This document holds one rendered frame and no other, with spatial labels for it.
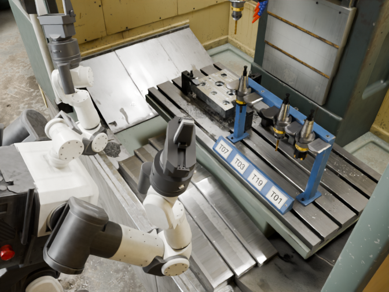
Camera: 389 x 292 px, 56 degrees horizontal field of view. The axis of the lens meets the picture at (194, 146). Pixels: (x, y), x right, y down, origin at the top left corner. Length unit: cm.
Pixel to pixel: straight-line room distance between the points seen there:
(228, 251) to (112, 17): 160
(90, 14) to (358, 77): 154
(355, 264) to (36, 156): 83
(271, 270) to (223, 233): 24
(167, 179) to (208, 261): 85
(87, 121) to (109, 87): 103
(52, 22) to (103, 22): 125
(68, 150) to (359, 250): 71
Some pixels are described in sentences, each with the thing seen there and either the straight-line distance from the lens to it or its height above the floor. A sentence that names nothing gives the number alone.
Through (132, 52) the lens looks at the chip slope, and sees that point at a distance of 256.
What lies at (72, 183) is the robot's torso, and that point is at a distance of 100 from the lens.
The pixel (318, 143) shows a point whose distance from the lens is 130.
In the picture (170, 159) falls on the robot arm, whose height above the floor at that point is 158.
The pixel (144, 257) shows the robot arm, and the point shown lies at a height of 120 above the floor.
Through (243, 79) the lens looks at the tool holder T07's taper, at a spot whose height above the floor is 128.
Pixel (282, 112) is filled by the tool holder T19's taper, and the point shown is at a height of 126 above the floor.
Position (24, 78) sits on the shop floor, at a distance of 416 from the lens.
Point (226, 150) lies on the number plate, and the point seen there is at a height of 94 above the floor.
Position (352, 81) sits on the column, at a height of 109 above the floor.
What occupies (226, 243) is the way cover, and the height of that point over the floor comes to 72.
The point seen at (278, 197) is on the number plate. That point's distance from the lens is 147.
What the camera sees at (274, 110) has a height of 122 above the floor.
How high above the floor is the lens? 206
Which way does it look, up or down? 44 degrees down
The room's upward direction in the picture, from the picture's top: straight up
